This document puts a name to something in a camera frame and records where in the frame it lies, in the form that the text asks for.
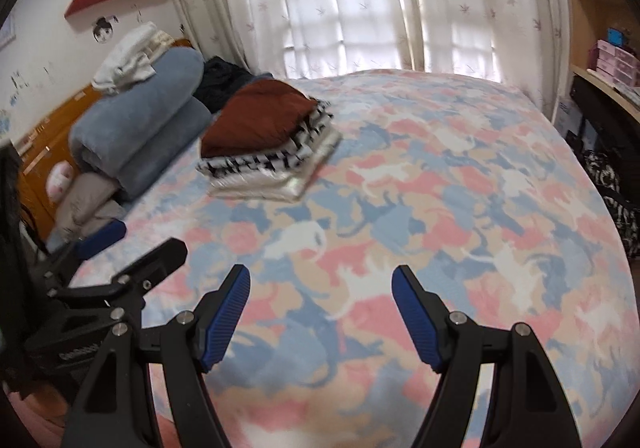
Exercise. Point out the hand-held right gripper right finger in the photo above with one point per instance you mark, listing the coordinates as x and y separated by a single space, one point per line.
417 318

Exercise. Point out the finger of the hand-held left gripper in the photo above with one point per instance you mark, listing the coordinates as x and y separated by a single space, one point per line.
102 234
150 268

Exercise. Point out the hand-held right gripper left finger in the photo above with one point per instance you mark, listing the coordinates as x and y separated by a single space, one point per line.
227 318

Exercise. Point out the denim jacket with brown sleeves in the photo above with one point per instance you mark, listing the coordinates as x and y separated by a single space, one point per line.
255 120

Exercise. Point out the pile of white clothes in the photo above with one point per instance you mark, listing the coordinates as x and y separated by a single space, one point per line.
125 58

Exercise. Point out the dark clothes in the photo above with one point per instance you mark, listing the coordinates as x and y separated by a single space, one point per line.
220 78

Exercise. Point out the beige pillow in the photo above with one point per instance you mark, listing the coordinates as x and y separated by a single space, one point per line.
85 198

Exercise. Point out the pink plush pillow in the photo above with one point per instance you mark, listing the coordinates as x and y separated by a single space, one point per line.
59 180

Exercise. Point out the wooden headboard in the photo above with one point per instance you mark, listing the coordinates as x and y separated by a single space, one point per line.
45 148

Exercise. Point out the rolled blue blanket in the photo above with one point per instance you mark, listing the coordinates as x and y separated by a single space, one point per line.
140 113

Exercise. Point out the folded white satin garment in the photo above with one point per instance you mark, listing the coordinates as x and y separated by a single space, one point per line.
270 185

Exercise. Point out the black and white printed garment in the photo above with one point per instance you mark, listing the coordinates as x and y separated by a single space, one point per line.
250 163

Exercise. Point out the pink and blue printed blanket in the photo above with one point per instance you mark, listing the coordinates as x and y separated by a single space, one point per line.
425 168

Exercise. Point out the black and white patterned cloth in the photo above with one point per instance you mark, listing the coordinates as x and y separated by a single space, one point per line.
615 198

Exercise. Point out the white cardboard box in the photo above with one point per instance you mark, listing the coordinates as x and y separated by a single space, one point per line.
567 115

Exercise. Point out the black bag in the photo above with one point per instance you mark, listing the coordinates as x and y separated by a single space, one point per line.
605 123

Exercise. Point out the white floral curtain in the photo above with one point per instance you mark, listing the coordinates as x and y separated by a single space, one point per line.
350 3

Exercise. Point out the stack of pink boxes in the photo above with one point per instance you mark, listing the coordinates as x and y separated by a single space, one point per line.
617 60

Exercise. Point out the blue box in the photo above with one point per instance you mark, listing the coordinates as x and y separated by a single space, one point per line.
615 35

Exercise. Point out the wooden shelf unit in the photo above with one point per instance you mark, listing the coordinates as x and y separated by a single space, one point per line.
585 13

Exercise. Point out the face wall sticker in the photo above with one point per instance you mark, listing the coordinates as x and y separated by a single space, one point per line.
104 30

